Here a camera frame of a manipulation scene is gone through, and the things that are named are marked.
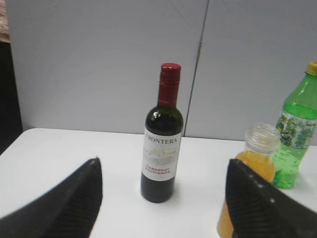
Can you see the black office chair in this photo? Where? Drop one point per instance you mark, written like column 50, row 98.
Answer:
column 10, row 116

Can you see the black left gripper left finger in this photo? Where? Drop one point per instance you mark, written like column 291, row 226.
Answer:
column 69, row 210

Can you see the red wine bottle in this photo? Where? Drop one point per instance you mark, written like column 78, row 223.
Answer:
column 162, row 138

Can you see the green soda bottle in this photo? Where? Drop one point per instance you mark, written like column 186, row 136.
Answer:
column 297, row 123

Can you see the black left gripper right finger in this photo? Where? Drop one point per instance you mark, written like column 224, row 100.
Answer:
column 259, row 210

